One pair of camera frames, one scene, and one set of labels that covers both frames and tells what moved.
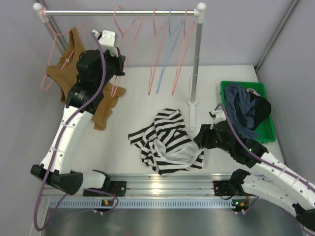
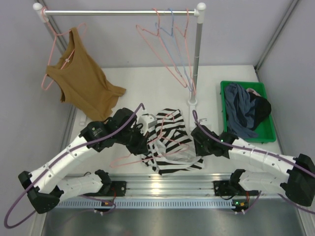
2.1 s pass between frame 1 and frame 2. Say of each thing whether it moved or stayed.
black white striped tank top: stayed
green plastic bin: stayed
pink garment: stayed
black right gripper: moved
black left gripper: moved
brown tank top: stayed
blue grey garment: stayed
